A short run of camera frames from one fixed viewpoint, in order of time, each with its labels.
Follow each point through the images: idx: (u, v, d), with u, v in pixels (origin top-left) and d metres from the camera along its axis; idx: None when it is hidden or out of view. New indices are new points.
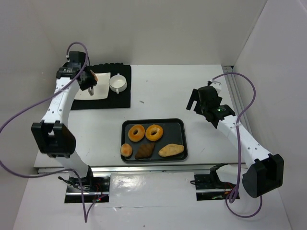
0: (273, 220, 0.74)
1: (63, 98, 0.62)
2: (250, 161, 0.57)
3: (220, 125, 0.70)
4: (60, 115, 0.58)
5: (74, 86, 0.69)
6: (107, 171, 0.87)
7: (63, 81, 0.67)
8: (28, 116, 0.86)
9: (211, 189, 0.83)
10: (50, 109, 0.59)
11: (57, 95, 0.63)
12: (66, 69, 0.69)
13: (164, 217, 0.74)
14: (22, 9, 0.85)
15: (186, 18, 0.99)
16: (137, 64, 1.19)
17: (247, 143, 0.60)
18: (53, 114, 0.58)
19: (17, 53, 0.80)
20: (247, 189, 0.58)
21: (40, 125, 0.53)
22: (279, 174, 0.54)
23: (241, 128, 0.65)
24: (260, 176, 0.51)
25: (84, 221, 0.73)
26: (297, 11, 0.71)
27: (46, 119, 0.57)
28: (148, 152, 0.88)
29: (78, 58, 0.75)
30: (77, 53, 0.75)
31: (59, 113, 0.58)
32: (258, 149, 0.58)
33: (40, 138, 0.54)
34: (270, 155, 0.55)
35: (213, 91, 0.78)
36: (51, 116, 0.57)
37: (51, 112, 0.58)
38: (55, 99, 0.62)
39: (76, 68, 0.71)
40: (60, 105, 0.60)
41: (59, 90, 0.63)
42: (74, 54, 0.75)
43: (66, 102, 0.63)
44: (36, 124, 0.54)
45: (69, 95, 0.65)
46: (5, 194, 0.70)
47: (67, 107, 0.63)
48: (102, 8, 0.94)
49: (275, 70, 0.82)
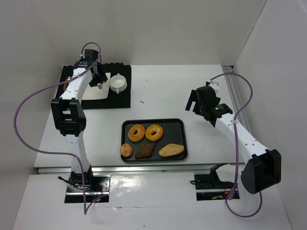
0: (273, 220, 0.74)
1: (78, 82, 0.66)
2: (248, 157, 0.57)
3: (218, 122, 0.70)
4: (76, 95, 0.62)
5: (88, 76, 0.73)
6: (108, 171, 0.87)
7: (79, 70, 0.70)
8: (28, 115, 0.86)
9: (211, 189, 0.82)
10: (67, 90, 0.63)
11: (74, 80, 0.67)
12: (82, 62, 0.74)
13: (164, 217, 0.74)
14: (22, 9, 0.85)
15: (186, 18, 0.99)
16: (137, 64, 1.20)
17: (245, 139, 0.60)
18: (70, 94, 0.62)
19: (17, 53, 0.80)
20: (246, 187, 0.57)
21: (58, 101, 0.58)
22: (277, 170, 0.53)
23: (238, 125, 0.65)
24: (257, 171, 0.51)
25: (84, 213, 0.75)
26: (297, 11, 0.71)
27: (63, 97, 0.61)
28: (148, 152, 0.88)
29: (92, 56, 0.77)
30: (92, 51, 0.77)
31: (75, 93, 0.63)
32: (255, 144, 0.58)
33: (57, 111, 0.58)
34: (267, 151, 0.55)
35: (210, 90, 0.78)
36: (67, 96, 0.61)
37: (68, 92, 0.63)
38: (72, 82, 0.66)
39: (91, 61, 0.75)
40: (76, 87, 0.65)
41: (76, 76, 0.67)
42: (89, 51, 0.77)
43: (81, 86, 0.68)
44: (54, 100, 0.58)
45: (84, 81, 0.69)
46: (5, 193, 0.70)
47: (81, 91, 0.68)
48: (102, 8, 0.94)
49: (275, 70, 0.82)
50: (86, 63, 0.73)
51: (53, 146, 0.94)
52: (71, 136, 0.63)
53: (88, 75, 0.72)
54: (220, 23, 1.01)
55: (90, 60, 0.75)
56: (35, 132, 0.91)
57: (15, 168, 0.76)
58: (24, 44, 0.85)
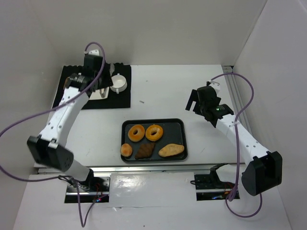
0: (273, 220, 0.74)
1: (65, 113, 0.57)
2: (249, 158, 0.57)
3: (218, 123, 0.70)
4: (58, 133, 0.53)
5: (83, 97, 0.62)
6: (108, 171, 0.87)
7: (72, 91, 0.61)
8: (28, 115, 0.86)
9: (211, 189, 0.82)
10: (50, 124, 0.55)
11: (61, 108, 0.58)
12: (77, 78, 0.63)
13: (164, 217, 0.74)
14: (22, 9, 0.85)
15: (187, 18, 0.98)
16: (137, 64, 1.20)
17: (246, 141, 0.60)
18: (52, 130, 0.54)
19: (17, 53, 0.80)
20: (247, 188, 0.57)
21: (36, 139, 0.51)
22: (278, 171, 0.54)
23: (239, 126, 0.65)
24: (258, 174, 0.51)
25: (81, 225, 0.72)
26: (297, 11, 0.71)
27: (43, 134, 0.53)
28: (148, 152, 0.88)
29: (92, 67, 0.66)
30: (93, 59, 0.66)
31: (58, 129, 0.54)
32: (256, 146, 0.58)
33: (34, 152, 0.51)
34: (269, 153, 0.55)
35: (212, 91, 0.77)
36: (48, 132, 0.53)
37: (50, 128, 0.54)
38: (58, 112, 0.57)
39: (88, 78, 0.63)
40: (61, 120, 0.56)
41: (63, 103, 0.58)
42: (88, 60, 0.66)
43: (70, 116, 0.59)
44: (33, 138, 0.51)
45: (74, 109, 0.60)
46: (5, 193, 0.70)
47: (69, 122, 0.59)
48: (102, 8, 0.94)
49: (275, 70, 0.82)
50: (81, 81, 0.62)
51: None
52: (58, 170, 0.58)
53: (81, 99, 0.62)
54: (220, 23, 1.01)
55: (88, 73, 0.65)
56: (35, 132, 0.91)
57: (16, 169, 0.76)
58: (24, 45, 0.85)
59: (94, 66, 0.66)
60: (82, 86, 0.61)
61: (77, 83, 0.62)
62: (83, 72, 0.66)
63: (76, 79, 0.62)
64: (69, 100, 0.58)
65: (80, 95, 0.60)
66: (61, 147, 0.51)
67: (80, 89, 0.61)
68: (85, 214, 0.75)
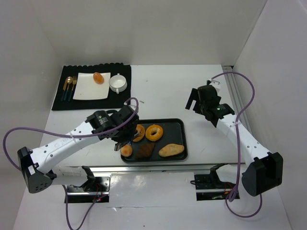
0: (272, 219, 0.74)
1: (65, 145, 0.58)
2: (250, 159, 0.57)
3: (219, 123, 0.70)
4: (42, 162, 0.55)
5: (94, 139, 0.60)
6: (108, 171, 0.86)
7: (87, 128, 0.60)
8: (28, 115, 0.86)
9: (211, 189, 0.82)
10: (46, 147, 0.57)
11: (65, 138, 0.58)
12: (101, 119, 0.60)
13: (164, 217, 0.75)
14: (22, 9, 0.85)
15: (186, 19, 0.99)
16: (137, 64, 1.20)
17: (247, 142, 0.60)
18: (42, 154, 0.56)
19: (17, 53, 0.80)
20: (247, 189, 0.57)
21: (24, 154, 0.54)
22: (278, 171, 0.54)
23: (240, 126, 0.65)
24: (259, 174, 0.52)
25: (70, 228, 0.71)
26: (296, 12, 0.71)
27: (34, 153, 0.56)
28: (148, 152, 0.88)
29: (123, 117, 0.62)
30: (129, 112, 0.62)
31: (47, 157, 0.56)
32: (257, 147, 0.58)
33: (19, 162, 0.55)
34: (269, 154, 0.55)
35: (212, 89, 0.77)
36: (37, 155, 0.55)
37: (43, 151, 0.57)
38: (62, 141, 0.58)
39: (111, 125, 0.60)
40: (56, 150, 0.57)
41: (69, 135, 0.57)
42: (124, 111, 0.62)
43: (70, 149, 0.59)
44: (23, 150, 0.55)
45: (78, 145, 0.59)
46: (5, 193, 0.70)
47: (67, 153, 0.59)
48: (102, 8, 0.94)
49: (275, 71, 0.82)
50: (101, 123, 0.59)
51: None
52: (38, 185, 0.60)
53: (90, 139, 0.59)
54: (220, 23, 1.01)
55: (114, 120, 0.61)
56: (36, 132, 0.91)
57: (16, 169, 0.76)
58: (24, 44, 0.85)
59: (124, 119, 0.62)
60: (97, 129, 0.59)
61: (97, 123, 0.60)
62: (112, 116, 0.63)
63: (99, 119, 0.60)
64: (75, 136, 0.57)
65: (89, 136, 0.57)
66: (37, 176, 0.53)
67: (94, 131, 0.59)
68: (84, 217, 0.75)
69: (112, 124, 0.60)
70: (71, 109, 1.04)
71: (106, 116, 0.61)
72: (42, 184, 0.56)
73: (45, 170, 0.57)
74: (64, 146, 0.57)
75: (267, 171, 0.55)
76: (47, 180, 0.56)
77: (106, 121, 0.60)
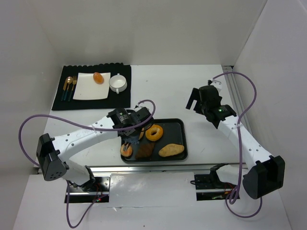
0: (272, 220, 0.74)
1: (87, 136, 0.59)
2: (251, 162, 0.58)
3: (221, 125, 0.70)
4: (64, 150, 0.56)
5: (112, 134, 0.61)
6: (108, 171, 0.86)
7: (107, 122, 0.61)
8: (28, 115, 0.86)
9: (211, 189, 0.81)
10: (68, 136, 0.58)
11: (87, 129, 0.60)
12: (122, 116, 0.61)
13: (164, 217, 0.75)
14: (22, 9, 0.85)
15: (187, 19, 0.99)
16: (137, 64, 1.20)
17: (249, 144, 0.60)
18: (64, 142, 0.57)
19: (17, 54, 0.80)
20: (247, 190, 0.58)
21: (46, 140, 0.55)
22: (279, 175, 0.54)
23: (242, 129, 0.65)
24: (260, 178, 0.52)
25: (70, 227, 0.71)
26: (297, 12, 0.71)
27: (56, 140, 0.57)
28: (148, 152, 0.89)
29: (141, 117, 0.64)
30: (147, 114, 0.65)
31: (68, 146, 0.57)
32: (259, 150, 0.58)
33: (39, 148, 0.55)
34: (271, 157, 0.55)
35: (213, 90, 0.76)
36: (59, 143, 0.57)
37: (65, 140, 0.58)
38: (83, 132, 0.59)
39: (130, 123, 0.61)
40: (77, 140, 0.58)
41: (91, 127, 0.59)
42: (143, 112, 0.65)
43: (90, 141, 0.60)
44: (46, 136, 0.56)
45: (98, 138, 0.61)
46: (6, 193, 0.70)
47: (86, 145, 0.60)
48: (102, 8, 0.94)
49: (275, 71, 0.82)
50: (122, 120, 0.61)
51: None
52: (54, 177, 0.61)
53: (110, 133, 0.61)
54: (220, 23, 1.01)
55: (134, 119, 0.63)
56: (36, 133, 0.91)
57: (16, 169, 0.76)
58: (25, 44, 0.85)
59: (142, 119, 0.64)
60: (117, 125, 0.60)
61: (117, 119, 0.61)
62: (130, 115, 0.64)
63: (119, 115, 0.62)
64: (97, 128, 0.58)
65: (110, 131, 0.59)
66: (56, 162, 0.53)
67: (114, 126, 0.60)
68: (84, 217, 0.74)
69: (133, 121, 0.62)
70: (71, 109, 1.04)
71: (126, 113, 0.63)
72: (57, 172, 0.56)
73: (64, 159, 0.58)
74: (86, 136, 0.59)
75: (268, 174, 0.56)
76: (63, 168, 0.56)
77: (125, 119, 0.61)
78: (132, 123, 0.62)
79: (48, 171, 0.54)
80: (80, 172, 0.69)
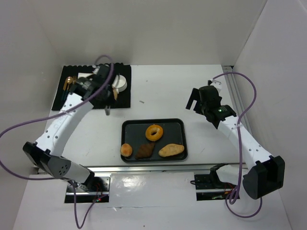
0: (272, 220, 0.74)
1: (64, 122, 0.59)
2: (252, 162, 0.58)
3: (221, 125, 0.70)
4: (52, 146, 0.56)
5: (86, 106, 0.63)
6: (108, 171, 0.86)
7: (74, 99, 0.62)
8: (28, 115, 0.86)
9: (211, 189, 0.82)
10: (47, 132, 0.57)
11: (60, 117, 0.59)
12: (84, 85, 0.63)
13: (164, 217, 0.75)
14: (22, 10, 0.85)
15: (187, 19, 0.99)
16: (137, 64, 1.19)
17: (249, 144, 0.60)
18: (47, 139, 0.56)
19: (17, 54, 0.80)
20: (247, 190, 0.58)
21: (31, 147, 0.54)
22: (279, 175, 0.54)
23: (242, 129, 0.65)
24: (260, 178, 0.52)
25: (77, 227, 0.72)
26: (297, 12, 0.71)
27: (39, 142, 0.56)
28: (148, 151, 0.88)
29: (104, 74, 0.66)
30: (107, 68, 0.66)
31: (54, 140, 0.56)
32: (259, 150, 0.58)
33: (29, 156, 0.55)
34: (271, 157, 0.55)
35: (213, 90, 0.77)
36: (43, 143, 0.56)
37: (47, 136, 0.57)
38: (58, 120, 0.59)
39: (95, 86, 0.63)
40: (58, 131, 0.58)
41: (63, 112, 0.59)
42: (102, 70, 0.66)
43: (69, 124, 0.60)
44: (29, 144, 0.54)
45: (75, 117, 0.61)
46: (6, 193, 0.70)
47: (68, 131, 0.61)
48: (102, 8, 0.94)
49: (275, 71, 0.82)
50: (87, 87, 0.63)
51: None
52: None
53: (84, 107, 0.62)
54: (220, 23, 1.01)
55: (96, 81, 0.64)
56: (36, 133, 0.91)
57: (16, 169, 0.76)
58: (25, 44, 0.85)
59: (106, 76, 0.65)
60: (85, 95, 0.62)
61: (82, 89, 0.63)
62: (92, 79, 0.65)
63: (82, 85, 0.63)
64: (69, 110, 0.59)
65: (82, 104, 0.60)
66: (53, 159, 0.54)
67: (83, 97, 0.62)
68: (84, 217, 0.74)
69: (97, 84, 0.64)
70: None
71: (87, 80, 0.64)
72: (63, 166, 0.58)
73: (58, 154, 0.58)
74: (64, 122, 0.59)
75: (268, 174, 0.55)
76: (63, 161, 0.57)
77: (89, 86, 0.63)
78: (98, 86, 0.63)
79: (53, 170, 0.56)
80: (80, 168, 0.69)
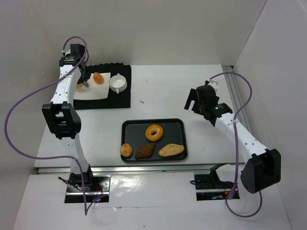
0: (272, 220, 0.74)
1: (68, 82, 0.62)
2: (248, 155, 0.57)
3: (218, 122, 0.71)
4: (67, 98, 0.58)
5: (77, 73, 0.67)
6: (109, 171, 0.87)
7: (66, 67, 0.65)
8: (28, 114, 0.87)
9: (211, 189, 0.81)
10: (57, 93, 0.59)
11: (62, 80, 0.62)
12: (68, 58, 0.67)
13: (163, 217, 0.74)
14: (22, 10, 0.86)
15: (186, 18, 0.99)
16: (137, 64, 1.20)
17: (244, 138, 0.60)
18: (60, 97, 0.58)
19: (17, 54, 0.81)
20: (246, 186, 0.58)
21: (50, 107, 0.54)
22: (276, 169, 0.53)
23: (238, 124, 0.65)
24: (257, 171, 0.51)
25: (84, 214, 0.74)
26: (297, 12, 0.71)
27: (54, 100, 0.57)
28: (148, 151, 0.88)
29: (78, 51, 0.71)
30: (78, 45, 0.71)
31: (66, 95, 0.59)
32: (255, 144, 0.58)
33: (48, 116, 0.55)
34: (267, 150, 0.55)
35: (211, 89, 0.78)
36: (58, 99, 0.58)
37: (59, 95, 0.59)
38: (61, 83, 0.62)
39: (78, 56, 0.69)
40: (66, 88, 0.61)
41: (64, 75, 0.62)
42: (75, 47, 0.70)
43: (71, 86, 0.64)
44: (46, 105, 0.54)
45: (73, 80, 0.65)
46: (6, 192, 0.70)
47: (72, 92, 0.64)
48: (102, 8, 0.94)
49: (275, 71, 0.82)
50: (72, 59, 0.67)
51: (52, 145, 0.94)
52: (66, 139, 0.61)
53: (76, 73, 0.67)
54: (220, 23, 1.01)
55: (77, 54, 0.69)
56: (35, 133, 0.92)
57: (16, 169, 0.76)
58: (25, 45, 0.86)
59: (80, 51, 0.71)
60: (75, 63, 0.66)
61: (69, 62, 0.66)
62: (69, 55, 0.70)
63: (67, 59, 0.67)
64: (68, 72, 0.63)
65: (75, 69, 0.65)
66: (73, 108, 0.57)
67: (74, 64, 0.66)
68: (83, 217, 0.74)
69: (78, 56, 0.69)
70: None
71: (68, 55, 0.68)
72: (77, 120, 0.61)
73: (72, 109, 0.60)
74: (68, 82, 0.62)
75: (265, 168, 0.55)
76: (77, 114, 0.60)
77: (74, 57, 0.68)
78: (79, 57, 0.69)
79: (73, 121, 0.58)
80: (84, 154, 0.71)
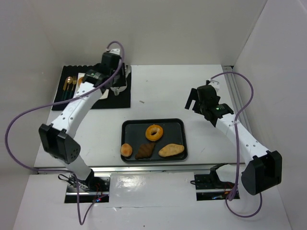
0: (272, 220, 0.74)
1: (78, 106, 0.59)
2: (249, 157, 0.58)
3: (218, 123, 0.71)
4: (68, 125, 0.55)
5: (97, 94, 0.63)
6: (108, 171, 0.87)
7: (86, 86, 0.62)
8: (28, 114, 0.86)
9: (211, 189, 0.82)
10: (62, 114, 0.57)
11: (75, 101, 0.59)
12: (94, 74, 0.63)
13: (164, 217, 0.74)
14: (22, 10, 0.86)
15: (187, 18, 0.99)
16: (138, 64, 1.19)
17: (246, 141, 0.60)
18: (63, 120, 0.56)
19: (17, 53, 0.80)
20: (247, 187, 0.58)
21: (47, 129, 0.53)
22: (277, 170, 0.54)
23: (239, 125, 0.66)
24: (258, 174, 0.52)
25: (80, 223, 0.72)
26: (297, 12, 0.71)
27: (54, 123, 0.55)
28: (148, 152, 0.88)
29: (109, 64, 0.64)
30: (111, 58, 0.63)
31: (69, 120, 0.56)
32: (256, 146, 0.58)
33: (43, 139, 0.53)
34: (268, 152, 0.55)
35: (212, 90, 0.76)
36: (59, 123, 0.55)
37: (62, 119, 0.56)
38: (73, 104, 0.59)
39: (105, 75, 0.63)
40: (74, 113, 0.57)
41: (77, 97, 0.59)
42: (106, 58, 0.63)
43: (82, 109, 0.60)
44: (44, 126, 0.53)
45: (88, 103, 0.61)
46: (6, 192, 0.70)
47: (82, 115, 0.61)
48: (102, 8, 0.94)
49: (275, 71, 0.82)
50: (97, 77, 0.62)
51: None
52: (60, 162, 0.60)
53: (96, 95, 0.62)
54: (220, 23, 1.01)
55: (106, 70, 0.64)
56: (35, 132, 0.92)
57: (16, 168, 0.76)
58: (25, 44, 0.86)
59: (111, 65, 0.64)
60: (97, 83, 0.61)
61: (92, 79, 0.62)
62: (100, 68, 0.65)
63: (92, 75, 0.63)
64: (83, 94, 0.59)
65: (94, 91, 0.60)
66: (69, 140, 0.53)
67: (95, 85, 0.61)
68: (84, 214, 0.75)
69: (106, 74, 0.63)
70: None
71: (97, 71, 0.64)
72: (75, 150, 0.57)
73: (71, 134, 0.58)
74: (79, 106, 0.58)
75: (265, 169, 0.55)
76: (76, 143, 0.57)
77: (100, 75, 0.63)
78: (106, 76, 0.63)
79: (67, 153, 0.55)
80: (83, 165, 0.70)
